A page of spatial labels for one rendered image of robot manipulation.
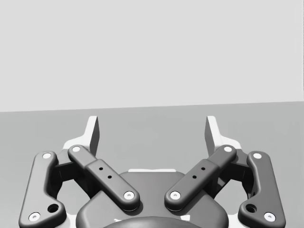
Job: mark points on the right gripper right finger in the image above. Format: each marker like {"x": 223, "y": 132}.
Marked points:
{"x": 197, "y": 175}

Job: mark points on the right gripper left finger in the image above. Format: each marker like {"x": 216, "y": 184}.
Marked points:
{"x": 107, "y": 175}

